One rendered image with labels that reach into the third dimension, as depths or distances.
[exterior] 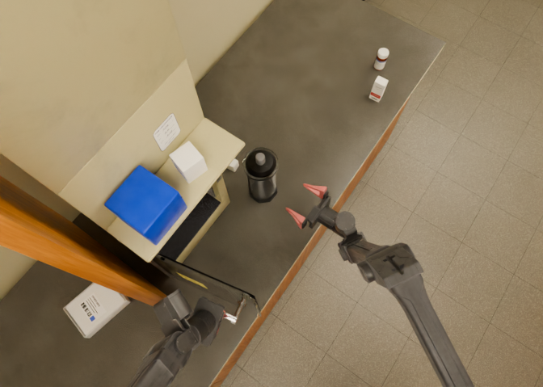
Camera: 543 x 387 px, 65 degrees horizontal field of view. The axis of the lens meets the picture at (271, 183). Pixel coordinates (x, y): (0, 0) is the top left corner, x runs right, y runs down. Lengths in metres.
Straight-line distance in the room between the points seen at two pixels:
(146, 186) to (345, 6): 1.37
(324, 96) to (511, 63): 1.87
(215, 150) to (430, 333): 0.55
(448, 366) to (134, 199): 0.65
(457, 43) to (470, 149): 0.79
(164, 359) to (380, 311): 1.67
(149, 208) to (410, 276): 0.50
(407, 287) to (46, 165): 0.64
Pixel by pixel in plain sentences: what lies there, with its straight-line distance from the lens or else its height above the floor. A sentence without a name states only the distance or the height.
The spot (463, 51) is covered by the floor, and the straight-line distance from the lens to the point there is 3.25.
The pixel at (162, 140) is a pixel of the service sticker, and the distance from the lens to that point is 0.89.
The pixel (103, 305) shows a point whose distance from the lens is 1.47.
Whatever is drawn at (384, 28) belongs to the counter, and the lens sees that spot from 1.93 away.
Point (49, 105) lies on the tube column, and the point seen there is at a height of 1.86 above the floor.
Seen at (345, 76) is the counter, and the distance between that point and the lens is 1.75.
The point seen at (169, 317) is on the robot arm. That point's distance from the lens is 0.96.
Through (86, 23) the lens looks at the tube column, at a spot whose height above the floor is 1.92.
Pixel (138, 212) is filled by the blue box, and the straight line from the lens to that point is 0.82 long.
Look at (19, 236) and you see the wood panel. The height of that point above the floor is 1.85.
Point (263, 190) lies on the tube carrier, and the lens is 1.38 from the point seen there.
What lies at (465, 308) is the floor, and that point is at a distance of 2.55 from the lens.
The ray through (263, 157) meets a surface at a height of 1.21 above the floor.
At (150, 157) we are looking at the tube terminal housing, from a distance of 0.89.
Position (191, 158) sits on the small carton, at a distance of 0.87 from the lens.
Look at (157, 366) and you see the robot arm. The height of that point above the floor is 1.49.
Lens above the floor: 2.34
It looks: 68 degrees down
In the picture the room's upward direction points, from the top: 2 degrees counter-clockwise
